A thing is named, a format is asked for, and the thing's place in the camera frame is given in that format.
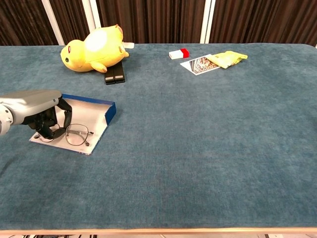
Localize grey black left robot hand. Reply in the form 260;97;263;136
0;90;73;140

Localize blue glasses case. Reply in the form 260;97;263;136
29;93;117;156

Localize thin metal eyeglasses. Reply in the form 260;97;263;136
33;123;95;147

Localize yellow plush toy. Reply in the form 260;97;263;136
60;24;135;73

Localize black strip with grey label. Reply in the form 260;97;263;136
104;66;116;85
113;61;126;84

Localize small white and red box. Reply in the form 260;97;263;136
168;48;190;60

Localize dark brown curtain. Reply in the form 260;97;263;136
0;0;317;47

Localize printed photo card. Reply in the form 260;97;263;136
180;54;220;76

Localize teal table cloth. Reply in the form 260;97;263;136
0;43;317;230

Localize yellow snack packet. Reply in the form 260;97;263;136
206;50;248;69

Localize white frame post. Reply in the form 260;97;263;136
81;0;102;30
200;0;216;44
41;0;65;46

